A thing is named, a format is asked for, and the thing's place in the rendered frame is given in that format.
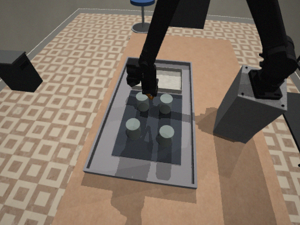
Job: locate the clear glass jar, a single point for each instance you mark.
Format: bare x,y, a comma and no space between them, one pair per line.
133,128
166,135
142,102
165,103

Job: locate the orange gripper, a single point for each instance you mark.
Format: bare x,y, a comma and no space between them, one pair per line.
153,88

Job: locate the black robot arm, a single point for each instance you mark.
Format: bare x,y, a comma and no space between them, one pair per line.
277,65

